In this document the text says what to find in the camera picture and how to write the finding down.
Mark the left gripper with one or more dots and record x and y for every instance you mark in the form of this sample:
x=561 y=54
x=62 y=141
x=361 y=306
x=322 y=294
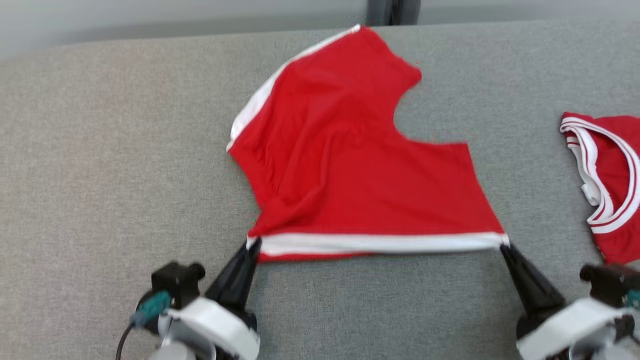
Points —
x=215 y=330

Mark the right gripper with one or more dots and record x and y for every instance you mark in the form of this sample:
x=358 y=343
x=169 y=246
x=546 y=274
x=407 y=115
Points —
x=565 y=330

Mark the red basketball jersey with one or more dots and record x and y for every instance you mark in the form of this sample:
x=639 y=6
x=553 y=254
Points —
x=617 y=200

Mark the red shorts white trim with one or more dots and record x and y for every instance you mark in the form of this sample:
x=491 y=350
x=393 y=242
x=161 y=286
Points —
x=360 y=175

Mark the grey fabric sofa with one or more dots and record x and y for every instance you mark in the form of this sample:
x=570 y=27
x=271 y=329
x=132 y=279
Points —
x=125 y=175

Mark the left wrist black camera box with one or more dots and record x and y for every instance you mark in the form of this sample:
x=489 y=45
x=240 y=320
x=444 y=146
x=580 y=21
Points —
x=175 y=282

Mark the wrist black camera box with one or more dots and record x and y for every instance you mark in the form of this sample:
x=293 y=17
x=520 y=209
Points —
x=175 y=282
x=612 y=285

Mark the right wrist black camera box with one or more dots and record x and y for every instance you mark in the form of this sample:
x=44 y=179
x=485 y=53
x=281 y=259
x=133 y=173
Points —
x=612 y=285

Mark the grey round post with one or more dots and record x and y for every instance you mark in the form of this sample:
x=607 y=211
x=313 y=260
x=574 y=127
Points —
x=410 y=12
x=378 y=12

